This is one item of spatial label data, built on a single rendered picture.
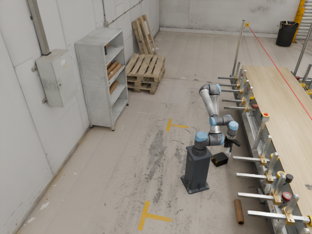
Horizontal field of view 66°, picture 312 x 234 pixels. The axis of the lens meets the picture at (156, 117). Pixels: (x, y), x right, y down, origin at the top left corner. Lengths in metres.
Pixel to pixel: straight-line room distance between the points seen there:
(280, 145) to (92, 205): 2.37
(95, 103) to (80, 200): 1.59
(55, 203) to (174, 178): 1.61
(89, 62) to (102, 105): 0.75
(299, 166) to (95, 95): 2.98
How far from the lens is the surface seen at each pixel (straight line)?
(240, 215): 3.27
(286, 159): 2.87
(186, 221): 3.18
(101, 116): 4.27
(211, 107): 2.61
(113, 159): 3.84
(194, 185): 3.38
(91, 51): 3.74
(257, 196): 2.46
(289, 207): 2.25
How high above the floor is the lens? 2.70
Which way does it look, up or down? 35 degrees down
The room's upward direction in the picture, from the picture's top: straight up
